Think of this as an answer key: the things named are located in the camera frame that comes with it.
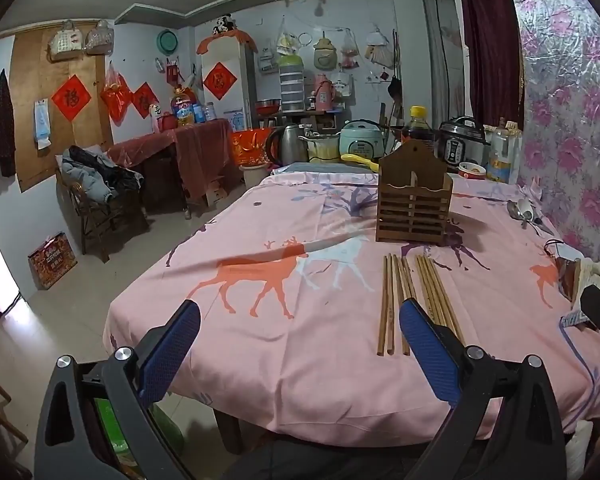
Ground pink thermos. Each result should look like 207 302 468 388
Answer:
312 74 337 111

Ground soy sauce bottle yellow cap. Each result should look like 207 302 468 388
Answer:
401 106 436 156

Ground white plastic bag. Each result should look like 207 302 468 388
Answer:
276 17 301 57

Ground beige hanging bag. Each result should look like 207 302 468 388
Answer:
313 31 336 71

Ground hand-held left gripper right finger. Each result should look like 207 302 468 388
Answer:
399 297 567 480

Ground white blue hanging packet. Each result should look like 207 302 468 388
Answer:
33 99 52 150

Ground red white bowl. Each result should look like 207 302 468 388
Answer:
458 161 488 181

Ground yellow dish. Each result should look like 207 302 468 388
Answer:
341 154 381 172

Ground white ceramic spoon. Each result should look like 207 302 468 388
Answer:
517 198 536 230

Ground metal pot with lid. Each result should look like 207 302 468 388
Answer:
300 132 341 165

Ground floral plastic sheet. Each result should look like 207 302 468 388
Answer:
500 0 600 271

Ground yellow cooking oil jug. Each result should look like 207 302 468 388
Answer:
171 87 196 127

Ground red diamond paper decoration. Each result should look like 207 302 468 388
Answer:
131 84 160 120
51 75 92 122
202 62 238 101

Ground red-covered side table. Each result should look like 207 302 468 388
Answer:
107 119 233 218

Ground red plastic bag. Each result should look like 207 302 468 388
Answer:
100 62 133 123

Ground white hanging cloth bag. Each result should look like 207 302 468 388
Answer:
365 31 395 68

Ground black jacket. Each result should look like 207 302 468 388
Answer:
82 147 145 193

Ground silver pressure cooker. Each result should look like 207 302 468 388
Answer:
439 116 491 173

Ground steel electric kettle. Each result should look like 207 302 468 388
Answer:
265 124 308 167

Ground white tote bag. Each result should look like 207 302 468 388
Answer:
330 71 353 98

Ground white handbag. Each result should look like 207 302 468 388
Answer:
48 20 84 61

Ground red gift bag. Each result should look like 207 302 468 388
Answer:
230 129 273 166

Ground grey blue cloth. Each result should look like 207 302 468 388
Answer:
272 161 381 177

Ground red gift box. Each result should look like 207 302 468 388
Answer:
28 232 78 290

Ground black cable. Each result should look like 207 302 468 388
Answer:
544 239 573 261

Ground wooden board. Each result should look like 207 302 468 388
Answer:
7 22 113 193

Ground grey jacket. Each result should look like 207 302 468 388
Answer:
60 147 112 206

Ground wooden chopstick holder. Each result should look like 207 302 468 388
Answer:
376 138 455 247

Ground clear oil bottle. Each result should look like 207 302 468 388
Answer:
487 120 523 183

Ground white knit cloth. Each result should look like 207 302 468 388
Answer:
577 250 600 291

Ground group of wooden chopsticks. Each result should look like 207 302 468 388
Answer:
376 252 467 357

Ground orange cloth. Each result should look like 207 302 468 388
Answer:
196 30 258 55

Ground wooden chair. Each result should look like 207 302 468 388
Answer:
55 155 151 263

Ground green rice cooker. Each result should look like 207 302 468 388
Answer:
339 120 385 158

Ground tiered green lid container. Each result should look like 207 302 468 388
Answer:
278 55 306 112

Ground pink deer print tablecloth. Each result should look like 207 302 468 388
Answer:
102 162 600 448

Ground wooden shelf table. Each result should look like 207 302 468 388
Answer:
257 107 341 133

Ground clear plastic handbag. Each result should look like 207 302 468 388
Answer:
84 20 116 56

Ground white bucket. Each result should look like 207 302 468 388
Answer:
240 162 271 188

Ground large metal spoon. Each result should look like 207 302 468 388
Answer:
506 201 556 237

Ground clear bag red contents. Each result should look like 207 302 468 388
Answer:
340 29 358 68

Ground wooden stool frame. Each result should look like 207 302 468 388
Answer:
0 360 31 480

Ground dark hanging garment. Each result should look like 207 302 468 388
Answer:
0 69 17 178

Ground cardboard box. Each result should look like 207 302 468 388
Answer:
202 180 228 208

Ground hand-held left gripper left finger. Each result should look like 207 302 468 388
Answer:
34 299 202 480

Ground white refrigerator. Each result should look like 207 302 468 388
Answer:
200 40 258 130

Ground striped paper packet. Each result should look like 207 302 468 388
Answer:
560 309 590 330

